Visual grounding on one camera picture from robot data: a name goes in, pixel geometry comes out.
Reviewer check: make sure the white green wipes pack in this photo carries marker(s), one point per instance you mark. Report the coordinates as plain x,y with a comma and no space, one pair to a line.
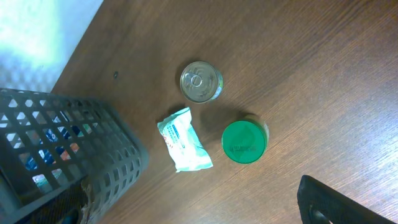
182,142

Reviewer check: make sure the silver tin can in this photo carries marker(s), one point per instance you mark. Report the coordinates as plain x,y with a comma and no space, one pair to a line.
201,82

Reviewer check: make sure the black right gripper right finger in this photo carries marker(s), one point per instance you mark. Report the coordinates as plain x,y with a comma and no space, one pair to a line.
318,203

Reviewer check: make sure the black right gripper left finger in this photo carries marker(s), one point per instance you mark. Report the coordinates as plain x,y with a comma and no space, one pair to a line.
66,208

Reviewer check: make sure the blue tissue box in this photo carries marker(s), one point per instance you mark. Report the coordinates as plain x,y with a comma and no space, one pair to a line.
58,143

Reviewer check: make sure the green-lidded jar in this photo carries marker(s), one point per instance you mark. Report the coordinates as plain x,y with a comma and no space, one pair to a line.
245,140

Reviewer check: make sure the grey plastic lattice basket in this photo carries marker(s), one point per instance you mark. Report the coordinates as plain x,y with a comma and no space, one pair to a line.
114,158

